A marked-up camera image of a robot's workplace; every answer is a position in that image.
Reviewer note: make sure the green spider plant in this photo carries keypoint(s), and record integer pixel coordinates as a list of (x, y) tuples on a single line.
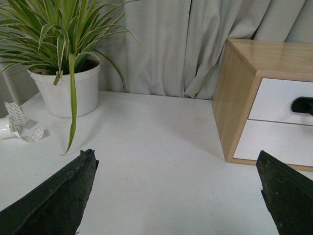
[(57, 38)]

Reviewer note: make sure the white object at left edge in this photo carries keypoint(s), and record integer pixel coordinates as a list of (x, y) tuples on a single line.
[(4, 126)]

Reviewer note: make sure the grey curtain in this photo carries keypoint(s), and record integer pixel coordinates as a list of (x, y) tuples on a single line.
[(175, 47)]

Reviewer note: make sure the white drawer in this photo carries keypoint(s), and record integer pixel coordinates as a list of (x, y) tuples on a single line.
[(289, 143), (274, 99)]

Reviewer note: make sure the white adhesive tape strip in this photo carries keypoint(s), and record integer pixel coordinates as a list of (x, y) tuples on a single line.
[(17, 120)]

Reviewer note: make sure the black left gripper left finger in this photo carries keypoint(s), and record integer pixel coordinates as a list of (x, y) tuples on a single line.
[(56, 206)]

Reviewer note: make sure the white upper drawer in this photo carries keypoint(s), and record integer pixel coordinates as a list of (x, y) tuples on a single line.
[(274, 99)]

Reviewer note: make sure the wooden drawer cabinet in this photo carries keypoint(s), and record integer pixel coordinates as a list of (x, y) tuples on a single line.
[(245, 63)]

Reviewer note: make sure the white lower drawer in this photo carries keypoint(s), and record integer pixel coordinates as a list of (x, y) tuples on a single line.
[(289, 143)]

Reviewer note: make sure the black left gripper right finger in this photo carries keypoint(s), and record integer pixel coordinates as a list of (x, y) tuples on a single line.
[(288, 196)]

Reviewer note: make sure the black drawer handle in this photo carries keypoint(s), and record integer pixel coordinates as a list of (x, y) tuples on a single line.
[(302, 105)]

